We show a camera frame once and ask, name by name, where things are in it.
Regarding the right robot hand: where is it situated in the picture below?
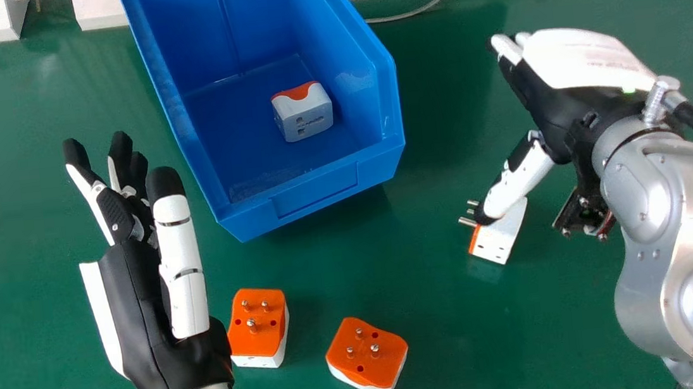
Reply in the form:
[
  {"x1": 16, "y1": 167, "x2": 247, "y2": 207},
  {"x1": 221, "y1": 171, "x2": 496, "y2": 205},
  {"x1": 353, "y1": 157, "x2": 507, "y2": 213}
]
[{"x1": 455, "y1": 16, "x2": 693, "y2": 228}]

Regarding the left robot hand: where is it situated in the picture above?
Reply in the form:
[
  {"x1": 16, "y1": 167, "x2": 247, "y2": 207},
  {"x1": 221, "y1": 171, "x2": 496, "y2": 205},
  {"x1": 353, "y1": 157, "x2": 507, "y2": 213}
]
[{"x1": 61, "y1": 123, "x2": 236, "y2": 389}]

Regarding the white-and-orange plug adapter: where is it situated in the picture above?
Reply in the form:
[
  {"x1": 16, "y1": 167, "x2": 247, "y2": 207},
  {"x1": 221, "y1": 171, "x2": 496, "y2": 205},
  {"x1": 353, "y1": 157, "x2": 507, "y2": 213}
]
[
  {"x1": 456, "y1": 194, "x2": 534, "y2": 269},
  {"x1": 322, "y1": 312, "x2": 413, "y2": 389},
  {"x1": 270, "y1": 80, "x2": 337, "y2": 144},
  {"x1": 223, "y1": 284, "x2": 295, "y2": 373}
]

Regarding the blue plastic bin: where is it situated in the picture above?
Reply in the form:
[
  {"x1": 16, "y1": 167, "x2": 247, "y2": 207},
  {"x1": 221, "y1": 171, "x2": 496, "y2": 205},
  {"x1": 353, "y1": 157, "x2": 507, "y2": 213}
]
[{"x1": 116, "y1": 0, "x2": 414, "y2": 252}]

